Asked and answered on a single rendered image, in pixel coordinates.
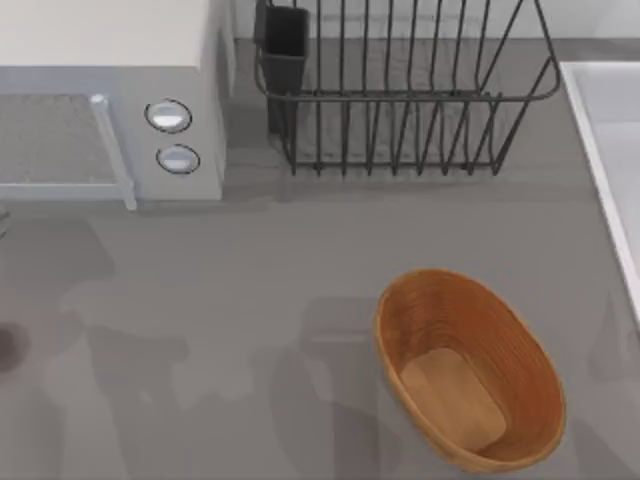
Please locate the black cutlery holder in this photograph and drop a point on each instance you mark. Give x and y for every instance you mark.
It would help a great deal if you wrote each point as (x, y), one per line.
(285, 55)

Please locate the round silver microwave knob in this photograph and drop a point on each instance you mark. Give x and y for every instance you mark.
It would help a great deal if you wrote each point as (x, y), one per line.
(178, 159)
(168, 116)

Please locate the microwave oven door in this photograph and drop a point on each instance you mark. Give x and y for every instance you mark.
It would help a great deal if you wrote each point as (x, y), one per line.
(47, 140)

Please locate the brown oval wicker basket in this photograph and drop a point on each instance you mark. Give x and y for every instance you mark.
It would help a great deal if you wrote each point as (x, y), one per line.
(467, 370)

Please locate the pale microwave oven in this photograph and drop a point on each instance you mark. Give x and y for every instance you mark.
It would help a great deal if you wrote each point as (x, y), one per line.
(165, 45)

